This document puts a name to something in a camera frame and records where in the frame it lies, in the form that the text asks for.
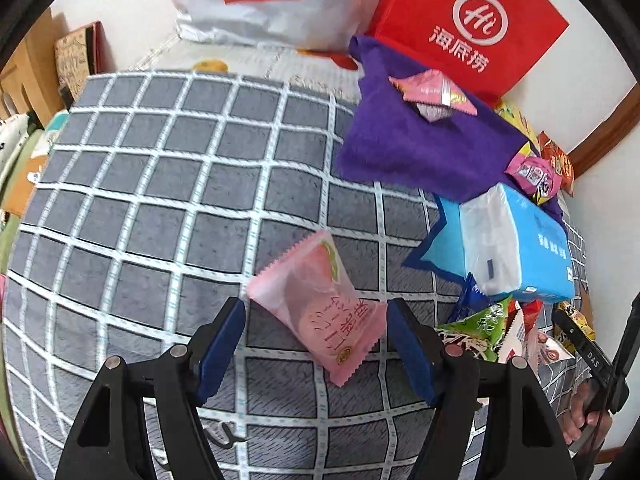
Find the red paper bag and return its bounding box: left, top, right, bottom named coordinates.
left=367, top=0, right=571, bottom=103

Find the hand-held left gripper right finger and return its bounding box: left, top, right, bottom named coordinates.
left=386, top=297, right=578, bottom=480

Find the white plastic shopping bag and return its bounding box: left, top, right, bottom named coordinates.
left=160, top=0, right=401, bottom=50

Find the person's right hand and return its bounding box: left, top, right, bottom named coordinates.
left=564, top=379, right=612, bottom=447

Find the brown wooden trim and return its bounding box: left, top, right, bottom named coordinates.
left=567, top=77, right=640, bottom=176

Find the purple cloth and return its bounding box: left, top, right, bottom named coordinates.
left=334, top=35, right=568, bottom=226

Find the dark blue snack packet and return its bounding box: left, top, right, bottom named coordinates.
left=450, top=272, right=493, bottom=323

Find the red-orange snack packet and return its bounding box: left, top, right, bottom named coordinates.
left=537, top=131, right=576, bottom=197

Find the blue tissue pack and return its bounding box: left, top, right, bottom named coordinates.
left=459, top=183, right=575, bottom=305

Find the green white snack packet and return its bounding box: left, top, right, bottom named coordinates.
left=435, top=297, right=516, bottom=363

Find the wooden furniture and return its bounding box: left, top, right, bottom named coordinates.
left=0, top=7, right=66, bottom=121

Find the newspaper print fruit cloth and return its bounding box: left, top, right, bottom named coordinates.
left=117, top=30, right=366, bottom=96

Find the orange cloth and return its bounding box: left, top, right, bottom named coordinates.
left=2, top=157, right=50, bottom=216

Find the pink yellow-ended candy packet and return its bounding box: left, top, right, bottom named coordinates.
left=505, top=152, right=563, bottom=200

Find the black yellow snack packet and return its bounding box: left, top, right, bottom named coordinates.
left=555, top=301, right=596, bottom=343

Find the white patterned cloth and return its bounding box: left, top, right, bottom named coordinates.
left=0, top=112, right=45, bottom=186

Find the blue felt mat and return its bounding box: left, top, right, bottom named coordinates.
left=402, top=195, right=481, bottom=291

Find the grey checked blanket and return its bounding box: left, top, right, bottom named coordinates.
left=0, top=72, right=596, bottom=480

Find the brown patterned box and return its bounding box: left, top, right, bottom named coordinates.
left=54, top=21, right=118, bottom=111

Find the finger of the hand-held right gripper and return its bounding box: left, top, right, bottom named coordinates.
left=552, top=308, right=595, bottom=355

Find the pink foil-edged snack packet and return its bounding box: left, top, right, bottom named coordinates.
left=389, top=71, right=478, bottom=117

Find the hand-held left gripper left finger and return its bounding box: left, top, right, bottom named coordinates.
left=55, top=296, right=247, bottom=480

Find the red white snack packet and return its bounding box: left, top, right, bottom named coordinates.
left=497, top=300, right=543, bottom=361

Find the light pink snack packet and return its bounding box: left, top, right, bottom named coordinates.
left=245, top=229, right=388, bottom=387

